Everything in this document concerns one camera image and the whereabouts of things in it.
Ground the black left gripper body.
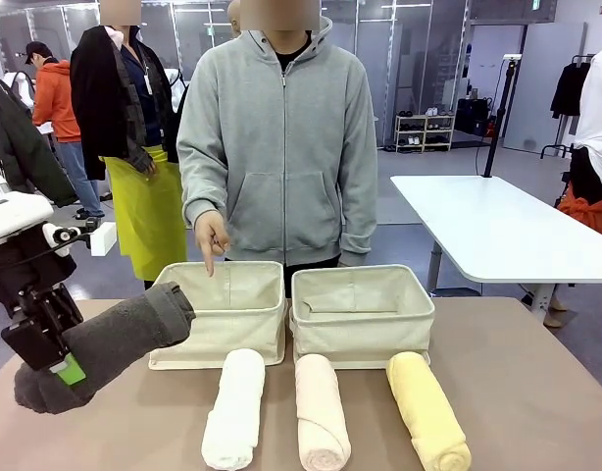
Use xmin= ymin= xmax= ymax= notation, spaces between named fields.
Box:
xmin=0 ymin=224 xmax=79 ymax=306

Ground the dark grey towel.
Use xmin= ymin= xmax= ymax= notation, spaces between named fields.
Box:
xmin=14 ymin=282 xmax=198 ymax=416

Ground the person's right forearm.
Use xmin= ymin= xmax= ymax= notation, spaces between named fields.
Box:
xmin=176 ymin=151 xmax=229 ymax=228

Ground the person's left forearm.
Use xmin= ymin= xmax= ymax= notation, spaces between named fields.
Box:
xmin=336 ymin=156 xmax=379 ymax=269

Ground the person's right hand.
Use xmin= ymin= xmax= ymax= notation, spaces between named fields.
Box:
xmin=193 ymin=210 xmax=232 ymax=278

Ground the dark green jacket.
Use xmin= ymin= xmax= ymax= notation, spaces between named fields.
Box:
xmin=0 ymin=72 xmax=78 ymax=208

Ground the person with yellow apron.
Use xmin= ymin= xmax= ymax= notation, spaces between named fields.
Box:
xmin=69 ymin=0 xmax=190 ymax=291

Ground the person in orange hoodie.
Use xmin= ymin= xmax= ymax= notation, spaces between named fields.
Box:
xmin=25 ymin=40 xmax=107 ymax=221

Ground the beige fabric basket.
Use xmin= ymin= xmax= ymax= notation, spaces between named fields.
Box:
xmin=288 ymin=264 xmax=436 ymax=370
xmin=148 ymin=260 xmax=288 ymax=371

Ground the white rolled towel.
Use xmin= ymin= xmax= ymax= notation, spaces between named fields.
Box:
xmin=200 ymin=347 xmax=267 ymax=471

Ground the person in grey hoodie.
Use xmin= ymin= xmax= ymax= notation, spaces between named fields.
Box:
xmin=176 ymin=0 xmax=379 ymax=298

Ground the pink rolled towel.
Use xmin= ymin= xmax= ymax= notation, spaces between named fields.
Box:
xmin=294 ymin=353 xmax=353 ymax=471

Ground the bald person behind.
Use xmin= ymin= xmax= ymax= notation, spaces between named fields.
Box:
xmin=226 ymin=0 xmax=243 ymax=35

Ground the yellow rolled towel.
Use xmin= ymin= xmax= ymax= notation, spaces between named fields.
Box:
xmin=384 ymin=350 xmax=474 ymax=471

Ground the wooden shoe rack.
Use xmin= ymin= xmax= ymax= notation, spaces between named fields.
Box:
xmin=394 ymin=113 xmax=456 ymax=154

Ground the white table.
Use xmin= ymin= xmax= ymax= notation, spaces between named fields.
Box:
xmin=389 ymin=174 xmax=602 ymax=326

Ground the black case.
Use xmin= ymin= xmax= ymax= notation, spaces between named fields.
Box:
xmin=454 ymin=96 xmax=494 ymax=135

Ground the black clothes rack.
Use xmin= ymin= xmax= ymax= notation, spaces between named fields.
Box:
xmin=539 ymin=53 xmax=595 ymax=160

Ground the black hanging garment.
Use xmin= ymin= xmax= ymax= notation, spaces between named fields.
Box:
xmin=549 ymin=61 xmax=592 ymax=120

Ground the person in white top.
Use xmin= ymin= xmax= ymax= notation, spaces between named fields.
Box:
xmin=557 ymin=36 xmax=602 ymax=237

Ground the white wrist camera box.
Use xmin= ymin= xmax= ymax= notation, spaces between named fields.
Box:
xmin=89 ymin=221 xmax=118 ymax=258

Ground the black camera stand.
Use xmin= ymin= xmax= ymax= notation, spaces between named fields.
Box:
xmin=481 ymin=54 xmax=525 ymax=179

